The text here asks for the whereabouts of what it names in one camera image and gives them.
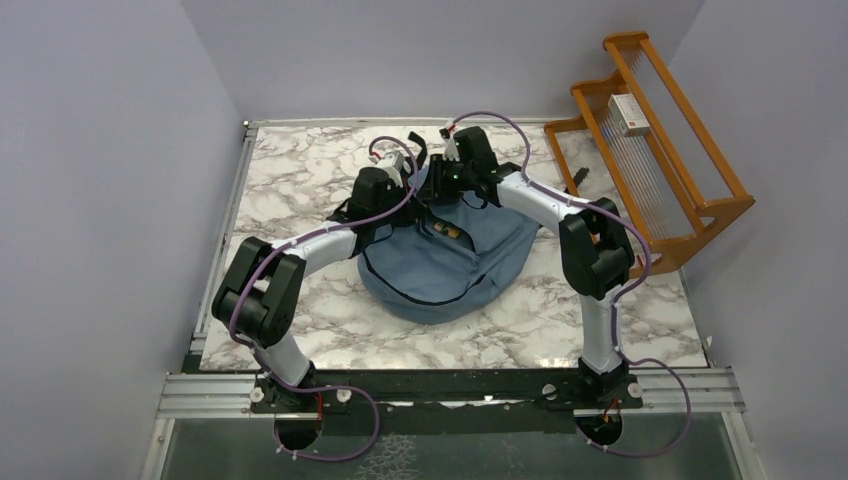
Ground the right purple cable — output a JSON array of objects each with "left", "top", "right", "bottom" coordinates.
[{"left": 447, "top": 111, "right": 694, "bottom": 460}]

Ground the small white box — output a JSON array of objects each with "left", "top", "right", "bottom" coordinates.
[{"left": 608, "top": 93, "right": 651, "bottom": 137}]

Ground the blue student backpack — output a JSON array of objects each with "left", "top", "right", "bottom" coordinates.
[{"left": 357, "top": 192, "right": 540, "bottom": 325}]

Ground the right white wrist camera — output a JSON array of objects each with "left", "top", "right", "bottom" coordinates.
[{"left": 439, "top": 123, "right": 460, "bottom": 162}]

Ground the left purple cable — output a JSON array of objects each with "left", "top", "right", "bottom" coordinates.
[{"left": 227, "top": 135, "right": 420, "bottom": 464}]

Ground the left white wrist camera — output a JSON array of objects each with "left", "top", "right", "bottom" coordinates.
[{"left": 369, "top": 150, "right": 405, "bottom": 187}]

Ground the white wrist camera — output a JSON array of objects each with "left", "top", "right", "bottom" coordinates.
[
  {"left": 369, "top": 150, "right": 405, "bottom": 187},
  {"left": 439, "top": 123, "right": 460, "bottom": 162}
]

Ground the black metal base rail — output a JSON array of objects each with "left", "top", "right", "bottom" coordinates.
[{"left": 249, "top": 368, "right": 643, "bottom": 436}]

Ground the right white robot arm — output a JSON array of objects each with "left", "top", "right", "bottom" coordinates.
[{"left": 421, "top": 125, "right": 635, "bottom": 407}]

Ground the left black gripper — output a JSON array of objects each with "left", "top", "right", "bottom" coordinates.
[{"left": 372, "top": 178, "right": 429, "bottom": 228}]

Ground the orange wooden rack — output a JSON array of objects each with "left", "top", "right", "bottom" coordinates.
[{"left": 544, "top": 31, "right": 755, "bottom": 277}]

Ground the yellow orange highlighter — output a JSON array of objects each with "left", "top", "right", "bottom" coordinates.
[{"left": 433, "top": 222, "right": 463, "bottom": 239}]

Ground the purple cable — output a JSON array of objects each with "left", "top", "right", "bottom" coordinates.
[
  {"left": 227, "top": 135, "right": 420, "bottom": 464},
  {"left": 447, "top": 111, "right": 694, "bottom": 460}
]

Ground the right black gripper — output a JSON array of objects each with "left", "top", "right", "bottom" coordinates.
[{"left": 416, "top": 155, "right": 474, "bottom": 202}]

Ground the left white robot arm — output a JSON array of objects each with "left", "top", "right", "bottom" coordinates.
[{"left": 210, "top": 167, "right": 426, "bottom": 411}]

